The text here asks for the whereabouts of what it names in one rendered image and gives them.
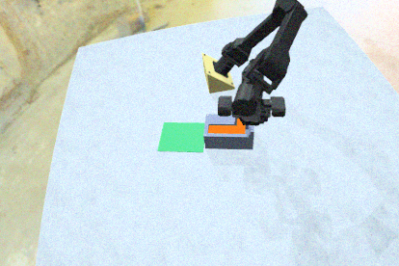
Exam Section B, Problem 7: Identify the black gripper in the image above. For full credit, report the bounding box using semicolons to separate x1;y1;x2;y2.
218;95;286;125

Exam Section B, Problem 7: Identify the orange l-shaped part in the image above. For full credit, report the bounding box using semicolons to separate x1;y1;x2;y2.
208;119;246;134

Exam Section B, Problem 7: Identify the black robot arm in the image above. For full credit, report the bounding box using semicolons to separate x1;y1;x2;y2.
213;0;308;126

